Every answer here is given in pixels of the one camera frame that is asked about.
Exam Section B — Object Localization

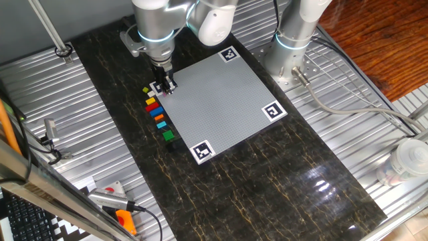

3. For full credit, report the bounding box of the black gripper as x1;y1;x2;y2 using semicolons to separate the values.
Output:
150;61;179;96

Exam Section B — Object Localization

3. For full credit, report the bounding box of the grey Lego baseplate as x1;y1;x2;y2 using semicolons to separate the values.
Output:
149;46;288;165

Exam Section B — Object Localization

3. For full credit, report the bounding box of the black long Lego plate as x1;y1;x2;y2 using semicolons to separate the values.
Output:
166;137;185;152

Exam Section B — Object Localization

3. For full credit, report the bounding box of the black white fiducial marker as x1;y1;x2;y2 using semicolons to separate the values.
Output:
217;46;241;64
189;139;217;165
149;80;165;97
261;100;288;123

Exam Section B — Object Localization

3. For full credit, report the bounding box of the metal pole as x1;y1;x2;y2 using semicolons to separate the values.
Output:
28;0;74;65

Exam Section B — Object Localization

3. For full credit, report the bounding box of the orange emergency stop box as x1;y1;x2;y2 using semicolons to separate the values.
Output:
115;209;138;236

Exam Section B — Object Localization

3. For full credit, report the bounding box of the black marble pattern mat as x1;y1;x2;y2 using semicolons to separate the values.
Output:
71;0;388;241

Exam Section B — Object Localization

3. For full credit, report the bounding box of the aluminium robot mounting plate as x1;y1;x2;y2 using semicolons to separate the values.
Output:
249;39;320;93

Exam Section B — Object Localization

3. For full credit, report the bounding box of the orange tube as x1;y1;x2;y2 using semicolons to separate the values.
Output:
0;99;23;155

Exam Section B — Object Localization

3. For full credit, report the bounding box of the large fiducial marker sheet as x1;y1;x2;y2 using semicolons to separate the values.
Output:
48;176;101;241

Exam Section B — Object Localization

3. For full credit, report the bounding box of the black keyboard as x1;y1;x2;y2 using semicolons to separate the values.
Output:
0;190;56;241

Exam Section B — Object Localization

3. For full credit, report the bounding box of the translucent plastic jar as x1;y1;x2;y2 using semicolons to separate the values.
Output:
377;138;428;187

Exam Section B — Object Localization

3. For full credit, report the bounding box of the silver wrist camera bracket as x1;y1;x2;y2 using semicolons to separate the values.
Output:
119;29;148;58

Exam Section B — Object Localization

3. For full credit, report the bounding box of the small silver camera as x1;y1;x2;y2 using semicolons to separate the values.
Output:
43;118;61;145

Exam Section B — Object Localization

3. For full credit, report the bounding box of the ribbed silver camera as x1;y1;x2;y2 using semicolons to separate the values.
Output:
87;187;136;212

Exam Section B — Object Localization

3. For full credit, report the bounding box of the metal camera mount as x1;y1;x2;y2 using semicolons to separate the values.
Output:
38;133;74;165

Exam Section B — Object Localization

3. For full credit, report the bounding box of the black camera cable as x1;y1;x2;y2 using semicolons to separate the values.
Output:
133;204;164;241

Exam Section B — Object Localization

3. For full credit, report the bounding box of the aluminium frame bar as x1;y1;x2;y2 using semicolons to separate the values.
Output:
0;139;138;241

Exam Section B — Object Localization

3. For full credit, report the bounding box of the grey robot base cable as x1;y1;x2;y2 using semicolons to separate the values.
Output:
291;66;426;133

